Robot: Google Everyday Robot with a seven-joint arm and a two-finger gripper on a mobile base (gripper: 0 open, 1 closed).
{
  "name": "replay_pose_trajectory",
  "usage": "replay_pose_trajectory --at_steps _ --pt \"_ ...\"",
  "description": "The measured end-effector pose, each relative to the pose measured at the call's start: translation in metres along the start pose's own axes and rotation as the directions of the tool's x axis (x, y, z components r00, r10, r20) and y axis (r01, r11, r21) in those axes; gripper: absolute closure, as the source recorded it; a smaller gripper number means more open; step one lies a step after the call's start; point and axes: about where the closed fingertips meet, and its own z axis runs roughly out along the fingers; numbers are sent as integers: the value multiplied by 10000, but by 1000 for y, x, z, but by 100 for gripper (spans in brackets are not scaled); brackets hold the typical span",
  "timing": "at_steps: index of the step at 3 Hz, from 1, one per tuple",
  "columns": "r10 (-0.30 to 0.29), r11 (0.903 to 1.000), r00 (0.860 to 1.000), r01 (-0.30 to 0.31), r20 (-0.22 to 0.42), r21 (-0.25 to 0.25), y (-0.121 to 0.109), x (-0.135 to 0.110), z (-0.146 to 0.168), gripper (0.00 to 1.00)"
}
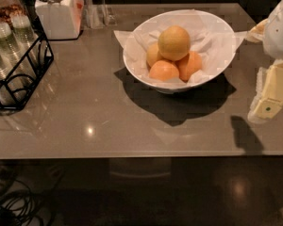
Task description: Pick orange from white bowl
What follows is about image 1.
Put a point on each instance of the yellow orange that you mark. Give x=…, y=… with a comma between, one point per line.
x=174, y=43

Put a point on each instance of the white paper liner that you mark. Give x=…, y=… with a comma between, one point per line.
x=211, y=37

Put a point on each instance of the right orange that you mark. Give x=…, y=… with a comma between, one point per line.
x=189, y=65

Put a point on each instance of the white lidded ceramic jar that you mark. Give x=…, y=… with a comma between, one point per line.
x=60, y=19

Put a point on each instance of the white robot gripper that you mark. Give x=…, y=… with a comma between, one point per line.
x=279, y=32

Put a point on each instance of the front orange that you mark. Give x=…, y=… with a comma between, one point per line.
x=164, y=70

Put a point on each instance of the clear acrylic stand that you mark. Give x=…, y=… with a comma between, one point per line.
x=98, y=14

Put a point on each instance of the white ceramic bowl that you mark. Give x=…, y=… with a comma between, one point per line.
x=179, y=50

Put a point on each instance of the clear plastic cup stack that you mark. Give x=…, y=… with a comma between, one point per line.
x=12, y=51

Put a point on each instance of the left rear orange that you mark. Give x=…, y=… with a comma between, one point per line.
x=153, y=55

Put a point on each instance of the black wire rack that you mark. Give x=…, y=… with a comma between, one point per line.
x=25, y=53

